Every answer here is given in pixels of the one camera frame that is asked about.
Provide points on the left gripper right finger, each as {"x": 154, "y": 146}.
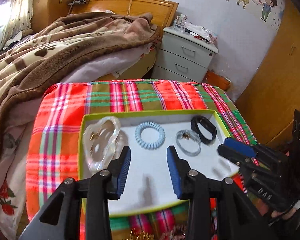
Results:
{"x": 179, "y": 169}

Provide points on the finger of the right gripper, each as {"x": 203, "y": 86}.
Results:
{"x": 240, "y": 147}
{"x": 232, "y": 155}

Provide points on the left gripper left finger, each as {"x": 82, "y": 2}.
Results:
{"x": 118, "y": 169}

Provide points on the clear heart-shaped bangle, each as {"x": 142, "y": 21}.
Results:
{"x": 102, "y": 143}

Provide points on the black fitness band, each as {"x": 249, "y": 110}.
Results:
{"x": 204, "y": 128}

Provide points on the right hand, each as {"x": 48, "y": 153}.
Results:
{"x": 264, "y": 209}

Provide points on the yellow-green shallow box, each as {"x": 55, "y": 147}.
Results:
{"x": 148, "y": 186}

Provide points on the plaid tablecloth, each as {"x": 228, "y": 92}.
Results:
{"x": 52, "y": 155}

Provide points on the orange cardboard box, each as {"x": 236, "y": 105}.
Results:
{"x": 216, "y": 80}

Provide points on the wooden door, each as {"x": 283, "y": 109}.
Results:
{"x": 269, "y": 101}

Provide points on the grey bedside nightstand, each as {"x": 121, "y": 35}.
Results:
{"x": 182, "y": 57}

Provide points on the floral white bedsheet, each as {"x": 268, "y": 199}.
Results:
{"x": 13, "y": 167}

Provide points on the clutter on nightstand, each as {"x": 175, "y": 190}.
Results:
{"x": 182, "y": 24}

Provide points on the brown paw-print blanket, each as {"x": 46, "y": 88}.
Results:
{"x": 29, "y": 69}

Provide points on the wooden headboard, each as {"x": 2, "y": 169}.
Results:
{"x": 163, "y": 11}

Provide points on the patterned curtain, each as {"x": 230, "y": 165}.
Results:
{"x": 20, "y": 14}

